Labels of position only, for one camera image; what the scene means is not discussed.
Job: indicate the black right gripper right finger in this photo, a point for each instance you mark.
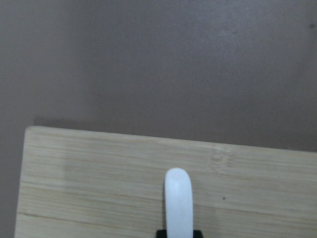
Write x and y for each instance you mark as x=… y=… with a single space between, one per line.
x=197 y=234

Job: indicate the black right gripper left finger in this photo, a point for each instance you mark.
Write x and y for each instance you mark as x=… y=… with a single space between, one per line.
x=161 y=234

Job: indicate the white ceramic spoon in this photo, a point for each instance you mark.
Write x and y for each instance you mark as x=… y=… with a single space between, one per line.
x=178 y=204

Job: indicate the bamboo cutting board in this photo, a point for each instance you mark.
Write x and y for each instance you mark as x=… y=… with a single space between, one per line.
x=84 y=184

